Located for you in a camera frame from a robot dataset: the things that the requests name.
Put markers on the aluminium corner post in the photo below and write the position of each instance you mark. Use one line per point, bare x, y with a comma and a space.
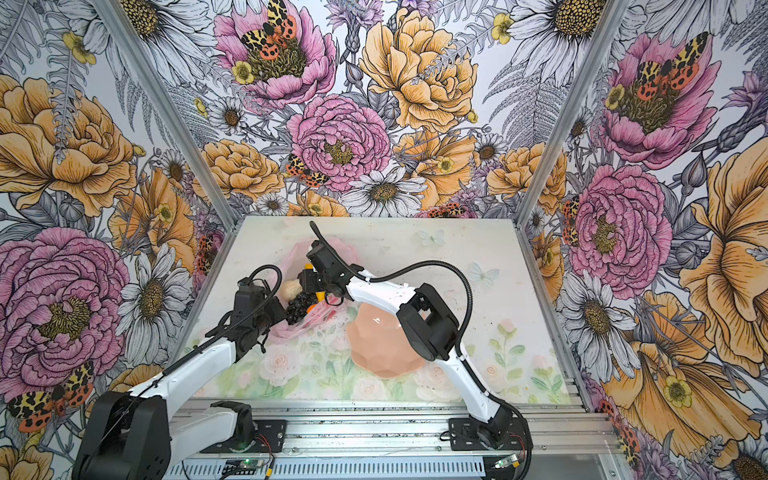
606, 31
138, 57

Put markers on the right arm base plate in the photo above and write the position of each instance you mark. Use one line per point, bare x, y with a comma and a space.
468, 434

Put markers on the green circuit board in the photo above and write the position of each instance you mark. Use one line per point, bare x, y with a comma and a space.
246, 467
509, 461

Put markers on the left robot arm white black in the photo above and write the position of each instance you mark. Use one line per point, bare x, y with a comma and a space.
131, 435

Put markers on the pink plastic bag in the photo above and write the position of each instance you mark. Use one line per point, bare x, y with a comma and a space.
327, 318

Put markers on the right aluminium corner post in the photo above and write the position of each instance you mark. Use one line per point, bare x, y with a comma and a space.
606, 31

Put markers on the green circuit board right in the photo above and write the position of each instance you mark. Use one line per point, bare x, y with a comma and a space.
509, 461

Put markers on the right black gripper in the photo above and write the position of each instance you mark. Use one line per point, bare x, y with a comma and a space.
307, 280

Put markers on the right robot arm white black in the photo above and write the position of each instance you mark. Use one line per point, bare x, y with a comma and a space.
431, 328

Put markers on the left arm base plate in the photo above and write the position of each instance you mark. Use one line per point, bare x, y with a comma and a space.
266, 436

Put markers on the pink faceted plastic bowl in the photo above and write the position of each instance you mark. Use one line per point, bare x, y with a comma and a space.
379, 345

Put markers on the left aluminium corner post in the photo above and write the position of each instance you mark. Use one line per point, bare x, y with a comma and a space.
138, 57

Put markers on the green circuit board left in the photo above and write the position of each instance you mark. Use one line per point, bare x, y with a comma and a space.
246, 467

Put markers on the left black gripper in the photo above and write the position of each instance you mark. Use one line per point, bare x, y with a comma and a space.
279, 315

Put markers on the aluminium frame rail front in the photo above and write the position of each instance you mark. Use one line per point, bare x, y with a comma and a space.
327, 429

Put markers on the white slotted cable duct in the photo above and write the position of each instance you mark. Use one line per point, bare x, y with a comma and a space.
457, 467

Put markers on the dark fake grape bunch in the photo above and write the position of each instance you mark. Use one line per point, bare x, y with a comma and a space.
296, 310

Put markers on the beige fake garlic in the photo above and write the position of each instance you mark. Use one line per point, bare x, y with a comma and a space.
290, 290

